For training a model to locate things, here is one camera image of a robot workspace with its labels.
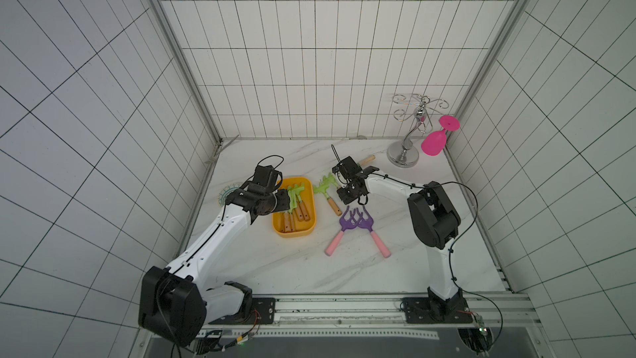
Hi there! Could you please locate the green rake wooden handle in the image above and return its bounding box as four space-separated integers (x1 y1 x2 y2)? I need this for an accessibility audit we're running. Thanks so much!
283 212 294 233

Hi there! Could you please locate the purple rake pink handle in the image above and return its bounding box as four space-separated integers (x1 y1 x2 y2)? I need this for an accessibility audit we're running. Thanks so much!
354 206 391 259
325 207 362 256

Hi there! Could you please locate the green fork tool wooden handle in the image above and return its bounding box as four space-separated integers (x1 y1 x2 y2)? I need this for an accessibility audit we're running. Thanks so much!
288 183 311 221

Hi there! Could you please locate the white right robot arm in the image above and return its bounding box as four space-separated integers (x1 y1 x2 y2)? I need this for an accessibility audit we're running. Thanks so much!
326 157 465 323

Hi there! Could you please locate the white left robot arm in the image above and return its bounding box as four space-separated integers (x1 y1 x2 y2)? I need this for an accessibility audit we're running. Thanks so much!
138 165 291 347

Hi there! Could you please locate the dark green small rake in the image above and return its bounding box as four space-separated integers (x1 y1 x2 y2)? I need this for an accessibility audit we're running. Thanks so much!
358 155 376 168

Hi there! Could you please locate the yellow plastic storage box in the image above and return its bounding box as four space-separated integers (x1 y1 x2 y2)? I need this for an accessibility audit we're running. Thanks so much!
272 177 317 238

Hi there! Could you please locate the blue yellow patterned plate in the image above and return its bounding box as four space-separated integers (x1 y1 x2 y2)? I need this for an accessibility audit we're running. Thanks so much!
218 183 240 207

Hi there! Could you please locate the silver wine glass rack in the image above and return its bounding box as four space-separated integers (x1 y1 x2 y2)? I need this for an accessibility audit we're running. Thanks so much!
387 94 450 168

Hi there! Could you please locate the pink plastic wine glass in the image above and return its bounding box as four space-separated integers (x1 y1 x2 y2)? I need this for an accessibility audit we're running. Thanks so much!
421 115 460 157

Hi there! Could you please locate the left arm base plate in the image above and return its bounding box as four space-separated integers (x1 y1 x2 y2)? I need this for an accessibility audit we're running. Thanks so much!
209 298 277 325

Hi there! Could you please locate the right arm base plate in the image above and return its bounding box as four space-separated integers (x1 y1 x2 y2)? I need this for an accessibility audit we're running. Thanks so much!
400 297 473 325

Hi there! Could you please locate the aluminium front rail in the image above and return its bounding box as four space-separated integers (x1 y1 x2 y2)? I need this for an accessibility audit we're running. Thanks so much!
197 293 540 337

